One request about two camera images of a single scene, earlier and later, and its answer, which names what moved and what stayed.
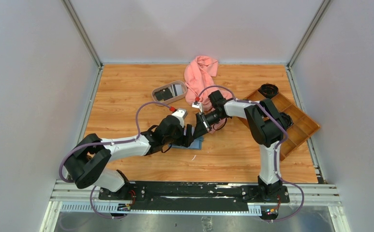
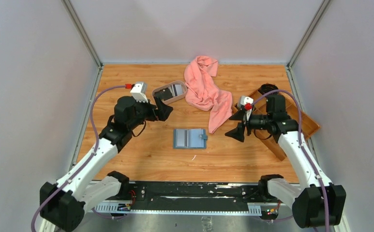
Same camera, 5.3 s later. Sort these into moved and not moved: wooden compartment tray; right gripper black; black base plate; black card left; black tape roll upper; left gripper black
Moved: right gripper black; left gripper black
Not moved: wooden compartment tray; black base plate; black tape roll upper; black card left
